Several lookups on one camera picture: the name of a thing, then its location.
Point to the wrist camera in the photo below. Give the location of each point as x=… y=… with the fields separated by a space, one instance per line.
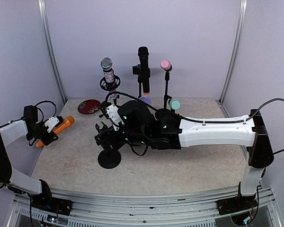
x=53 y=122
x=110 y=112

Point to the orange microphone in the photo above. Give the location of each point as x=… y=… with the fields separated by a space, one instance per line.
x=67 y=122

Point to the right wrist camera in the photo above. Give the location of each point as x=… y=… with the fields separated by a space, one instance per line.
x=110 y=112

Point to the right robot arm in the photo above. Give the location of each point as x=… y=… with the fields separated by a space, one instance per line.
x=137 y=123

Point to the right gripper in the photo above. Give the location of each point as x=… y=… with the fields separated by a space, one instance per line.
x=103 y=135

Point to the right metal frame post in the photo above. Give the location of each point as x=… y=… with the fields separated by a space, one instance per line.
x=235 y=51

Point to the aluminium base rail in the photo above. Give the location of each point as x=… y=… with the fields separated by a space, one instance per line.
x=198 y=209

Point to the metal frame post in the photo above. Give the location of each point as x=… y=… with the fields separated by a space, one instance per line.
x=50 y=49
x=235 y=51

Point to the pink microphone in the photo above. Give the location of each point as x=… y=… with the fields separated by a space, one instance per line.
x=166 y=65

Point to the purple microphone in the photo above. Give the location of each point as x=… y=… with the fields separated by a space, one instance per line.
x=145 y=100

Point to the black tripod mic stand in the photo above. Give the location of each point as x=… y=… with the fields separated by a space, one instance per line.
x=113 y=96

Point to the black tall microphone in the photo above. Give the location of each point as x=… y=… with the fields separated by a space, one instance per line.
x=144 y=68

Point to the black stand under pink mic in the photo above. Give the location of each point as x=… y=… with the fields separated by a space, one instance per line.
x=166 y=94

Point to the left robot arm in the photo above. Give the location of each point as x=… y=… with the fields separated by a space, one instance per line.
x=15 y=137

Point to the left metal frame post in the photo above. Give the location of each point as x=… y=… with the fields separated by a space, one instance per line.
x=50 y=49

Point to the silver rhinestone microphone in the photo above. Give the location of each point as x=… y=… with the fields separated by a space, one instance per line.
x=108 y=73

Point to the black round-base stand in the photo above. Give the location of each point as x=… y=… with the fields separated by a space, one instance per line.
x=108 y=159

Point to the teal microphone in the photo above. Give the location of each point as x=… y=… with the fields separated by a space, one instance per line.
x=174 y=104

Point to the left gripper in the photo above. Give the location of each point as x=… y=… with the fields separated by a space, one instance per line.
x=48 y=140

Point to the dark red floral plate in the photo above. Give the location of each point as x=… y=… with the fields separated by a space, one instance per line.
x=89 y=106

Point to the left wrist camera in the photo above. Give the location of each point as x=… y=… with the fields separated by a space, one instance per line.
x=53 y=122

